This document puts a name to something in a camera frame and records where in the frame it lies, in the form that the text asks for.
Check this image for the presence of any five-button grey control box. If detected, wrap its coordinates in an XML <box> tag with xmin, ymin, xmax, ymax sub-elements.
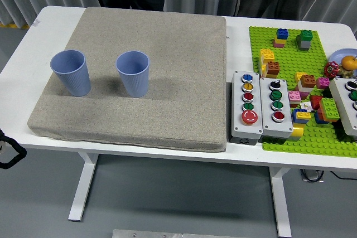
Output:
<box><xmin>230</xmin><ymin>70</ymin><xmax>264</xmax><ymax>146</ymax></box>

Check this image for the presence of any orange fruit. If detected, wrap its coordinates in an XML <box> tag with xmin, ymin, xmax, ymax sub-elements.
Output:
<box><xmin>341</xmin><ymin>55</ymin><xmax>357</xmax><ymax>71</ymax></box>

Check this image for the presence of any grey-brown fabric mat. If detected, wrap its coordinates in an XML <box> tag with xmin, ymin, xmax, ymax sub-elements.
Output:
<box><xmin>27</xmin><ymin>6</ymin><xmax>227</xmax><ymax>153</ymax></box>

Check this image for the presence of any red toy brick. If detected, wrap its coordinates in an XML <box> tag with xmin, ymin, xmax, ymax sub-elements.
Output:
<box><xmin>309</xmin><ymin>95</ymin><xmax>324</xmax><ymax>110</ymax></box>

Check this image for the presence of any large green toy brick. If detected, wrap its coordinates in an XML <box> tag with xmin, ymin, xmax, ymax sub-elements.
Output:
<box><xmin>319</xmin><ymin>97</ymin><xmax>341</xmax><ymax>119</ymax></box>

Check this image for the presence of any brown toy brick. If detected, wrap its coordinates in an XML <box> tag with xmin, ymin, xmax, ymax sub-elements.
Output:
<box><xmin>300</xmin><ymin>74</ymin><xmax>317</xmax><ymax>89</ymax></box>
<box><xmin>266</xmin><ymin>61</ymin><xmax>281</xmax><ymax>76</ymax></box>

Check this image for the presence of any light blue plate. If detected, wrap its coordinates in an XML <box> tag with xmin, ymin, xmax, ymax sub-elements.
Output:
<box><xmin>329</xmin><ymin>48</ymin><xmax>357</xmax><ymax>79</ymax></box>

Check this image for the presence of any green studded baseplate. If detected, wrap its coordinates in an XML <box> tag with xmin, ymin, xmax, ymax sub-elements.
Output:
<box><xmin>248</xmin><ymin>26</ymin><xmax>357</xmax><ymax>157</ymax></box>

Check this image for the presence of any white table leg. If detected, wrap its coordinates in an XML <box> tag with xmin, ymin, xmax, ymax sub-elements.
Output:
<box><xmin>269</xmin><ymin>167</ymin><xmax>292</xmax><ymax>238</ymax></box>
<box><xmin>67</xmin><ymin>153</ymin><xmax>99</xmax><ymax>222</ymax></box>

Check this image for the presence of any magenta toy brick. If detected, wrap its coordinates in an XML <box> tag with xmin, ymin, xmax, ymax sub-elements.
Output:
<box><xmin>315</xmin><ymin>76</ymin><xmax>331</xmax><ymax>90</ymax></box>

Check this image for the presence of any blue ribbed plastic cup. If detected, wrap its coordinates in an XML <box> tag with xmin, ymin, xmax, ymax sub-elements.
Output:
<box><xmin>50</xmin><ymin>50</ymin><xmax>92</xmax><ymax>98</ymax></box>
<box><xmin>115</xmin><ymin>50</ymin><xmax>150</xmax><ymax>98</ymax></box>

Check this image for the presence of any white toy brick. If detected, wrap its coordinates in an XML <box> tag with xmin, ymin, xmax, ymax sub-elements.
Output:
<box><xmin>297</xmin><ymin>81</ymin><xmax>311</xmax><ymax>94</ymax></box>

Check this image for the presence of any red valve handwheel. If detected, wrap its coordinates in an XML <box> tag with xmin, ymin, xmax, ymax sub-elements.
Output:
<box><xmin>323</xmin><ymin>61</ymin><xmax>340</xmax><ymax>79</ymax></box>

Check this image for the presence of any four-button grey control box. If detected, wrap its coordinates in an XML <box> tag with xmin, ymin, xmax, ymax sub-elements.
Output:
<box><xmin>259</xmin><ymin>77</ymin><xmax>294</xmax><ymax>139</ymax></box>

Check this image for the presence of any clear yellow toy brick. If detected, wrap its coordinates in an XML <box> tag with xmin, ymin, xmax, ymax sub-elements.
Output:
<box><xmin>289</xmin><ymin>127</ymin><xmax>305</xmax><ymax>138</ymax></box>

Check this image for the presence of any black power cable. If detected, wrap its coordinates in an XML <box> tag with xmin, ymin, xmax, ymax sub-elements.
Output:
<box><xmin>331</xmin><ymin>171</ymin><xmax>357</xmax><ymax>179</ymax></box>

